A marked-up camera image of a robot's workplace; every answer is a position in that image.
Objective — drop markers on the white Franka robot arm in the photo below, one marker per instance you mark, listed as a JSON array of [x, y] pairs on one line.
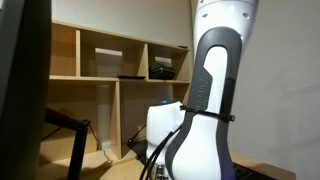
[[206, 150]]

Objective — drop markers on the black zippered case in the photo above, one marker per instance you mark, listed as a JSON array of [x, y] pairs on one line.
[[162, 72]]

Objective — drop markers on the flat black tray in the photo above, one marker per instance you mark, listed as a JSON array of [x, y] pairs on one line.
[[131, 77]]

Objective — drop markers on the small dark flat object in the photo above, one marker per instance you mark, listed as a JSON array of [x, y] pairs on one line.
[[183, 47]]

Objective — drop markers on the wooden cubby shelf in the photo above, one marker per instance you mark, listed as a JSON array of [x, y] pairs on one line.
[[115, 110]]

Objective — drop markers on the black monitor stand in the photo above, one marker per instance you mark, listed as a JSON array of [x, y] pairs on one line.
[[78, 150]]

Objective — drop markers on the black computer monitor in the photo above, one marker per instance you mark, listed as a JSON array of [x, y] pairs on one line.
[[23, 100]]

